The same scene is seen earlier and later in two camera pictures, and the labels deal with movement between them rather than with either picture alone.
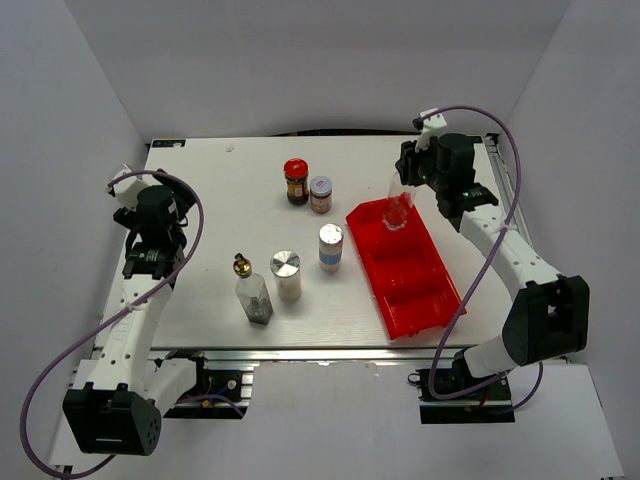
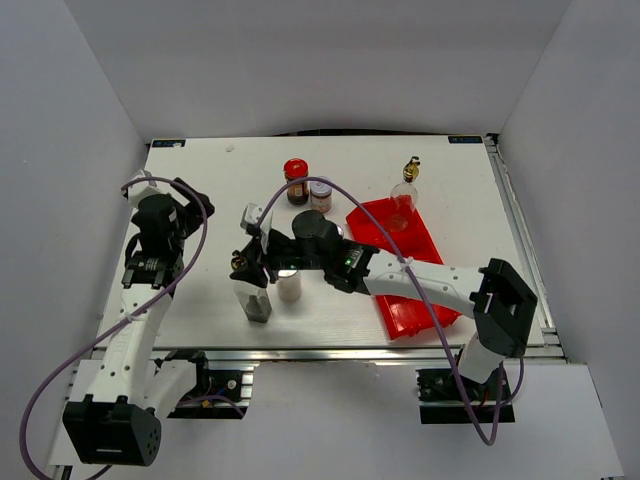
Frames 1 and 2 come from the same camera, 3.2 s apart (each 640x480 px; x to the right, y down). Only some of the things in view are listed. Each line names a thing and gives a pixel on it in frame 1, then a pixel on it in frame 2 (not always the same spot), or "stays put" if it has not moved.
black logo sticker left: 168,143 stays put
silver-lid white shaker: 286,267 stays put
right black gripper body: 419,168 to 278,255
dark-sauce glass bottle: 252,291 stays put
